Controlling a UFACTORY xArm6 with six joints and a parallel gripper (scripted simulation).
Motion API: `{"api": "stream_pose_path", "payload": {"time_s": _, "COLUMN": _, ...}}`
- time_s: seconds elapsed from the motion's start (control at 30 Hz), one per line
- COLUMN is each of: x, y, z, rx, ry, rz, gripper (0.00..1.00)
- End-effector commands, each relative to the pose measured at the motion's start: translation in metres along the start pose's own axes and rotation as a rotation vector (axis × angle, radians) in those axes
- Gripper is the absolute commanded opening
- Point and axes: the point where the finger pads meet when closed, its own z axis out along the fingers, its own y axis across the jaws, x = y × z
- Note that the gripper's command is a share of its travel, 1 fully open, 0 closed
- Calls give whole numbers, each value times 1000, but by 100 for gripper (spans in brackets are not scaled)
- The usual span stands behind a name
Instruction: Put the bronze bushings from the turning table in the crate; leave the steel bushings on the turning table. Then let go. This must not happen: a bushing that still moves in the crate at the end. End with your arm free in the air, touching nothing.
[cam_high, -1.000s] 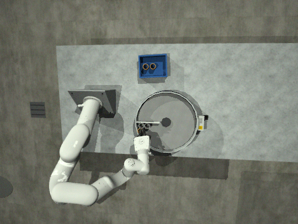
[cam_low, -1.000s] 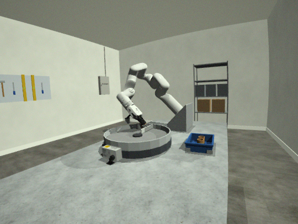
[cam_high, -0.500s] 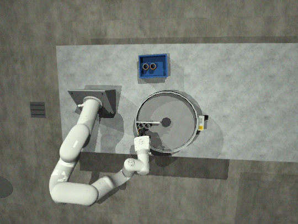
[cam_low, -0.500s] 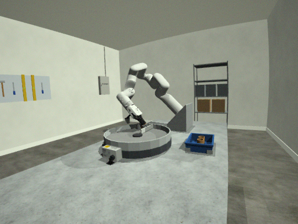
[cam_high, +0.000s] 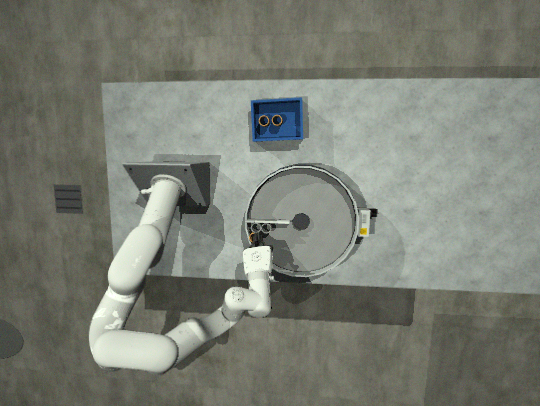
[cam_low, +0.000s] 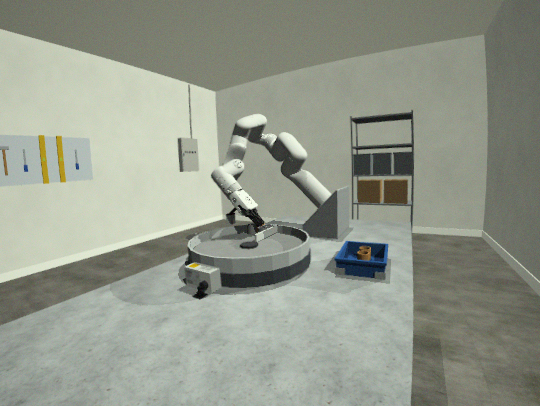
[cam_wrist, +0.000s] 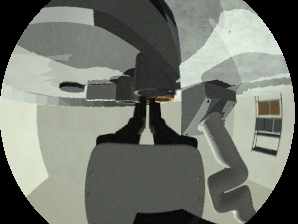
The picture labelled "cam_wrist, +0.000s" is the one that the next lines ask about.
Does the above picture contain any bronze bushing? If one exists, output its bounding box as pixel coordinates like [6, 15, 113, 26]
[146, 95, 175, 102]

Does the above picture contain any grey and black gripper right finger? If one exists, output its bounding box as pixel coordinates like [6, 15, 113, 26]
[149, 98, 198, 148]

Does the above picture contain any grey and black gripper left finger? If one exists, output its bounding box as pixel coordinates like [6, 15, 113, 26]
[96, 96, 147, 145]

